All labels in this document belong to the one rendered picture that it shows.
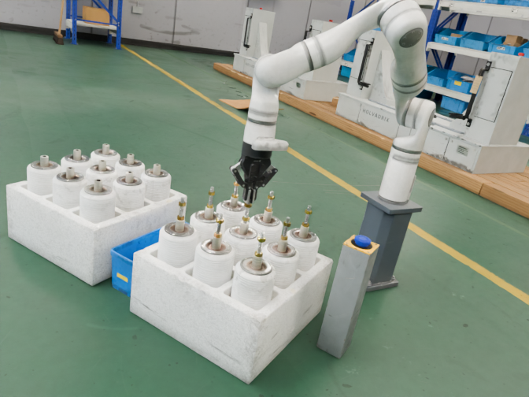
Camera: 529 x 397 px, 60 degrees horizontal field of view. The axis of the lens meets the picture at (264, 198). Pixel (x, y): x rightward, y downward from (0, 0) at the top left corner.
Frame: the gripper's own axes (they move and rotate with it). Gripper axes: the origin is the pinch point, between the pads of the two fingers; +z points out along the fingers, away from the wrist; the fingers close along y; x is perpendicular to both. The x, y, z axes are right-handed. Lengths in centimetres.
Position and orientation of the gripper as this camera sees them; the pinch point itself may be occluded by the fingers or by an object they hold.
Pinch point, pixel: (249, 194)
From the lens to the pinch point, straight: 117.4
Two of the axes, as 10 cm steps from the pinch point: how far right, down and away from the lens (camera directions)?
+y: -8.8, 0.3, -4.7
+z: -1.6, 9.2, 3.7
